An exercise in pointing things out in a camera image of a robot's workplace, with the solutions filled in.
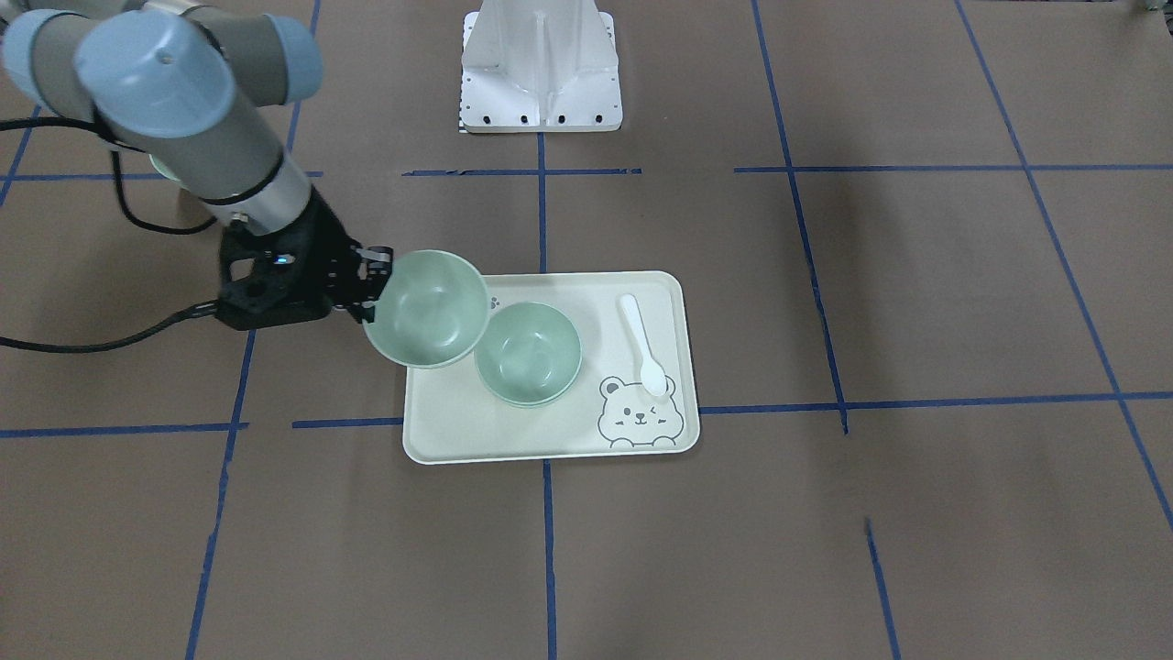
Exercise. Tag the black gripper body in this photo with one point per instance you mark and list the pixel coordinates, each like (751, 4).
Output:
(325, 249)

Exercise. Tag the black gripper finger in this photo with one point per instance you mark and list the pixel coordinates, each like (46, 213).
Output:
(362, 306)
(376, 259)

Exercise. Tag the green bowl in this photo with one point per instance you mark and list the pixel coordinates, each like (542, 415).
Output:
(433, 311)
(530, 354)
(164, 170)

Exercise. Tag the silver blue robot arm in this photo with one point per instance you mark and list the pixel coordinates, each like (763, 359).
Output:
(184, 83)

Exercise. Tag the green bowl on tray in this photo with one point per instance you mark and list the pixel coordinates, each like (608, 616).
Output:
(530, 354)

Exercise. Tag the white plastic spoon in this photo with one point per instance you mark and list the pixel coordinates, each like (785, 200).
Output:
(652, 375)

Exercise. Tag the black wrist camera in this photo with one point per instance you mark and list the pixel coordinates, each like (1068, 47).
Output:
(268, 287)

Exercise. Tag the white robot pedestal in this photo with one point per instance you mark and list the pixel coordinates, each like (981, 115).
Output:
(538, 67)

